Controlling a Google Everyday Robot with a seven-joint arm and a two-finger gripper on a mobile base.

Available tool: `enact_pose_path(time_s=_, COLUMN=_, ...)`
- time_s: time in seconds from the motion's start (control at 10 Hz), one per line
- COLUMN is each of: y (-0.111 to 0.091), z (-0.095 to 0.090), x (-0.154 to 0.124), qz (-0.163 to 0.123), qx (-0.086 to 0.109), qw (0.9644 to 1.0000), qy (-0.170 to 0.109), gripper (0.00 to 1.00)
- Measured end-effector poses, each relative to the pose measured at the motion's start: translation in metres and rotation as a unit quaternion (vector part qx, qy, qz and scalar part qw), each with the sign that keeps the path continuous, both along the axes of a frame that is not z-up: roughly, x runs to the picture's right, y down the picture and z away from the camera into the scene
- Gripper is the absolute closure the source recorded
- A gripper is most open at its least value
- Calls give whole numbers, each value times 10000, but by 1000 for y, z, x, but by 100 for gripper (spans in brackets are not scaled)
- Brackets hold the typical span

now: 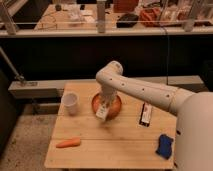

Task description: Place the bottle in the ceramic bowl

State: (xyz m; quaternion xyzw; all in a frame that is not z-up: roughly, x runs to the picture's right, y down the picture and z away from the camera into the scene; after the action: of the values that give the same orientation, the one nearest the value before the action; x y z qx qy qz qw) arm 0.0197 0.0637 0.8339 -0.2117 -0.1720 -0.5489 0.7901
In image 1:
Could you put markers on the black bag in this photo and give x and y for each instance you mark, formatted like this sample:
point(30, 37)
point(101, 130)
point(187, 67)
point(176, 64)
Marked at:
point(127, 20)

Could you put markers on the white labelled bottle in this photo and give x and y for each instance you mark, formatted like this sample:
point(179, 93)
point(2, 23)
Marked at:
point(102, 111)

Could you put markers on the orange carrot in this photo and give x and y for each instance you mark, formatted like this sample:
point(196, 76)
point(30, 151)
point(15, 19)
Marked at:
point(69, 143)

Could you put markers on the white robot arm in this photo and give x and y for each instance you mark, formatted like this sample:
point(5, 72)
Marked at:
point(194, 111)

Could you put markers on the wooden table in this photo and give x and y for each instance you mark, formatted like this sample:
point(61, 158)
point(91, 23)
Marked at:
point(121, 143)

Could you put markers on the grey metal pole clamp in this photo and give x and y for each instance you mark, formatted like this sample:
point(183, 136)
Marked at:
point(20, 78)

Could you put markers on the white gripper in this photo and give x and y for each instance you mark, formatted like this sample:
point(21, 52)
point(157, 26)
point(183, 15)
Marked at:
point(107, 94)

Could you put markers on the blue sponge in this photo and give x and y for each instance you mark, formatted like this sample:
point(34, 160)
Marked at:
point(164, 146)

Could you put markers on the orange ceramic bowl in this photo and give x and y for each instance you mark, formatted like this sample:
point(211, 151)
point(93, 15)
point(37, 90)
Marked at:
point(113, 109)

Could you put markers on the white plastic cup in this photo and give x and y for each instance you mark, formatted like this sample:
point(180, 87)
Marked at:
point(70, 102)

